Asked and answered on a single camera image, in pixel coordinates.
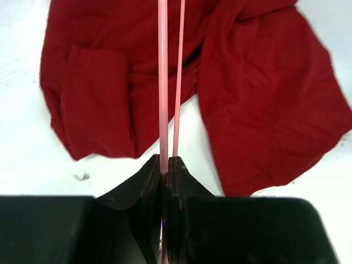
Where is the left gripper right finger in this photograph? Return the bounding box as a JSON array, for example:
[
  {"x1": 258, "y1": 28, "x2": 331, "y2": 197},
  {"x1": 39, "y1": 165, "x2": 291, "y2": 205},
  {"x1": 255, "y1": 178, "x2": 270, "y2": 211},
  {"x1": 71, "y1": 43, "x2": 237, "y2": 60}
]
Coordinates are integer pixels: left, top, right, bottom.
[{"x1": 164, "y1": 157, "x2": 214, "y2": 263}]

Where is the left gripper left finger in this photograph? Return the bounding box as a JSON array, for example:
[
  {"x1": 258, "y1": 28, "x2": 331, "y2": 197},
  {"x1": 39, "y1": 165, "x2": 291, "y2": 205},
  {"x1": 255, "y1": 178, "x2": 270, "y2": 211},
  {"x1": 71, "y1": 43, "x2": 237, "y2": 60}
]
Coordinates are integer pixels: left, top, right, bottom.
[{"x1": 95, "y1": 155, "x2": 162, "y2": 263}]

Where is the red t-shirt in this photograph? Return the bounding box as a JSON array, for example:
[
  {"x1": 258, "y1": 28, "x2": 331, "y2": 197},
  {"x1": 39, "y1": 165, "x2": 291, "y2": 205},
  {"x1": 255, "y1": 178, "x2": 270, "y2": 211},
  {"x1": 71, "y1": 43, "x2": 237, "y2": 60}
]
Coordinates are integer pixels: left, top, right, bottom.
[{"x1": 40, "y1": 1, "x2": 351, "y2": 196}]

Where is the pink wire hanger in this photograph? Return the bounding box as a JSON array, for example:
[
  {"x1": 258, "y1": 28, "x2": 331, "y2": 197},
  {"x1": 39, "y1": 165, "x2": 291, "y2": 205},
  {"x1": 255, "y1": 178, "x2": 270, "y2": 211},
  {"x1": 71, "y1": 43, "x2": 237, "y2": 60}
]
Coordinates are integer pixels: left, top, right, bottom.
[{"x1": 158, "y1": 1, "x2": 185, "y2": 263}]

